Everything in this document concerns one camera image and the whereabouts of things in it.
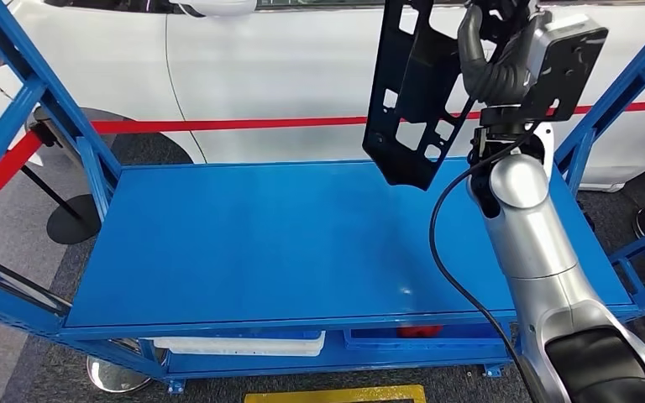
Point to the black plastic frame part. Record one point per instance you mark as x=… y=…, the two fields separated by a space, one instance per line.
x=431 y=72

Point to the white car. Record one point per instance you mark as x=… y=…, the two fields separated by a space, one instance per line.
x=105 y=55

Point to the red barrier belt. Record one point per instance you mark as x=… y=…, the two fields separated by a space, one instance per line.
x=244 y=123
x=2 y=175

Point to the chrome stanchion post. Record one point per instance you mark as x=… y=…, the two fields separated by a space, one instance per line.
x=114 y=375

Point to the blue plastic bin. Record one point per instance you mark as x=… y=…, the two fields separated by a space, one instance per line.
x=467 y=340

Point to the black-headed stanchion post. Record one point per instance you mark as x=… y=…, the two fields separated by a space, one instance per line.
x=44 y=133

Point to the white plastic bin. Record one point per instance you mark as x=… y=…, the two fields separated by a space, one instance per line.
x=233 y=346

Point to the white car side mirror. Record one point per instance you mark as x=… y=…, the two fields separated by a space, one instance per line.
x=217 y=6

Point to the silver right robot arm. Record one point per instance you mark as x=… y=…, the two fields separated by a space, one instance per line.
x=534 y=233

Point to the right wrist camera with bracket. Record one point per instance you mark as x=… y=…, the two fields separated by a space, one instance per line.
x=567 y=61

